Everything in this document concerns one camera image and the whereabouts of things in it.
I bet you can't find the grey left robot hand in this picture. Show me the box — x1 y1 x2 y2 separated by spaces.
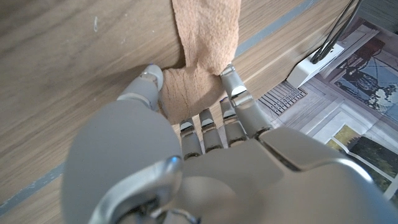
62 63 398 224

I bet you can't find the tan elastic arm wrap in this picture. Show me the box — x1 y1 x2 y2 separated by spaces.
158 0 242 125

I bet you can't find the white power strip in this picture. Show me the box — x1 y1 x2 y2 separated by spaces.
285 42 345 90

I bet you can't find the printed window backdrop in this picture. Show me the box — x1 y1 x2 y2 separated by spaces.
257 17 398 209

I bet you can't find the black looped power cable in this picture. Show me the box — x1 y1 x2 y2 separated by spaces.
310 0 363 65

